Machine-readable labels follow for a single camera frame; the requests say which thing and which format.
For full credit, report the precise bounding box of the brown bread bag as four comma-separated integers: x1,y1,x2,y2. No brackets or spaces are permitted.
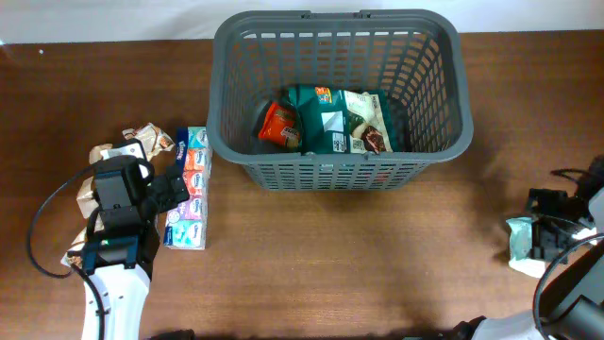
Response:
89,123,175,163
60,178,99,267

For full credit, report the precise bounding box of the pale green wipes packet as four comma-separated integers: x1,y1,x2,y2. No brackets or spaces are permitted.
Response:
506,216,546,279

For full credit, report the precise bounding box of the green snack bag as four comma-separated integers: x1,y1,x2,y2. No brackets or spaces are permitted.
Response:
283,85,400,154

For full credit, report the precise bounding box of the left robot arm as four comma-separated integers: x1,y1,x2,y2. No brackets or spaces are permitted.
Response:
72,156,190,340

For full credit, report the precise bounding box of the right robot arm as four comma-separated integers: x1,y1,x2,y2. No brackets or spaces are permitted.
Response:
446,156,603,340

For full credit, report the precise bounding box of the orange spaghetti packet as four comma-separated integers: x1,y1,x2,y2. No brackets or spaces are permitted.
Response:
256,102,301,149

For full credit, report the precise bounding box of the grey plastic basket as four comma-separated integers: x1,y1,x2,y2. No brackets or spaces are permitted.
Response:
207,9,474,191

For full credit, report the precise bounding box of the Kleenex tissue multipack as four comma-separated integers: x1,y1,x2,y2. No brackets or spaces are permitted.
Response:
163,127,212,250

